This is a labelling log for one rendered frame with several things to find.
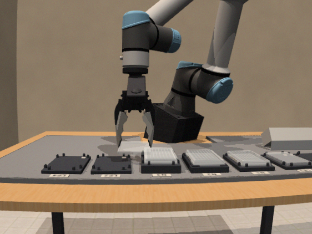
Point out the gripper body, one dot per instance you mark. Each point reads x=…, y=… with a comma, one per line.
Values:
x=134, y=106

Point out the black l-shaped nest locator rail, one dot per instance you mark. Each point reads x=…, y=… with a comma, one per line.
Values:
x=204, y=169

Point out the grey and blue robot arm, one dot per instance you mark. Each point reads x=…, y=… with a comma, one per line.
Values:
x=144, y=31

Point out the beige operator button panel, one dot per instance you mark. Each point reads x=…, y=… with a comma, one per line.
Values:
x=287, y=138

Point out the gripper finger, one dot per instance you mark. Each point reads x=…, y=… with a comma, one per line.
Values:
x=149, y=119
x=120, y=118

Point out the clear plastic lid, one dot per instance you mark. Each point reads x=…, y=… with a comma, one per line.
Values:
x=287, y=157

